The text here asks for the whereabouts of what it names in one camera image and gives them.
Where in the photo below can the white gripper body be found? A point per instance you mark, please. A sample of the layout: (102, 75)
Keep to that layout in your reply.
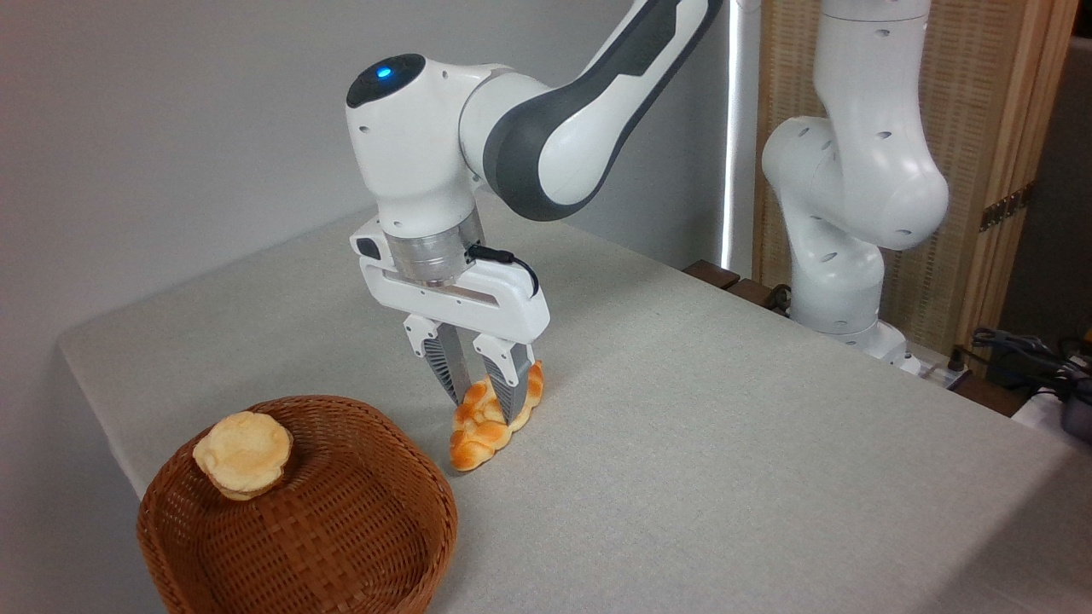
(503, 307)

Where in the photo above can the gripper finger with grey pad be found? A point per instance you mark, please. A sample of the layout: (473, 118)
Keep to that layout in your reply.
(514, 379)
(450, 367)

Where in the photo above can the braided golden bread loaf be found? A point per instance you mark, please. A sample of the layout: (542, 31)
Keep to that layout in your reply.
(478, 431)

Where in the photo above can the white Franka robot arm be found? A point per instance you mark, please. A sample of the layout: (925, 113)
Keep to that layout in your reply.
(409, 145)

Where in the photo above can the brown woven wicker basket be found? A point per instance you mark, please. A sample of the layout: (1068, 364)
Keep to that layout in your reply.
(341, 520)

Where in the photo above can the round pale bread bun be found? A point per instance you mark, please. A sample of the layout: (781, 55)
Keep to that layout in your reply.
(244, 454)

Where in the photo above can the dark brown wooden block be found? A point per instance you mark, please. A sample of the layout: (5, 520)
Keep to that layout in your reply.
(711, 273)
(754, 294)

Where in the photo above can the grey tablecloth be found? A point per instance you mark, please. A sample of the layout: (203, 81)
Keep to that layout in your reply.
(725, 460)

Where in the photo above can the metal screen hinge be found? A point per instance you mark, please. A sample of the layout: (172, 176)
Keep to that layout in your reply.
(1007, 207)

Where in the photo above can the wooden rattan folding screen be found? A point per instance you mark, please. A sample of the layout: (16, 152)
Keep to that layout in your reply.
(990, 94)

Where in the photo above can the bright white vertical post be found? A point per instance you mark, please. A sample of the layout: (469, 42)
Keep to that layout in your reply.
(740, 153)

